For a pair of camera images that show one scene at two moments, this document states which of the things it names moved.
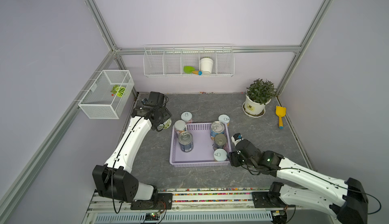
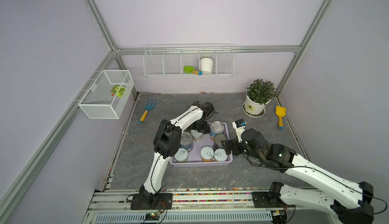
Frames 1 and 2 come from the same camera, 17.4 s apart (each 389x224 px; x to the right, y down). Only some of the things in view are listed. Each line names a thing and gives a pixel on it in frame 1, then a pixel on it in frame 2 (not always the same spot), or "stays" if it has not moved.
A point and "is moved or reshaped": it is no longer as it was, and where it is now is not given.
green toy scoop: [190, 70] stays
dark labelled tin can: [220, 139] stays
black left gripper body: [164, 115] to [202, 125]
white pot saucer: [254, 115] stays
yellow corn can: [225, 118] to [206, 154]
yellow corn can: [220, 154] stays
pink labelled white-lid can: [186, 116] is moved or reshaped
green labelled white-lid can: [166, 123] is moved or reshaped
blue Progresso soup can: [217, 127] stays
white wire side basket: [108, 97] stays
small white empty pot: [206, 64] stays
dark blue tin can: [186, 139] stays
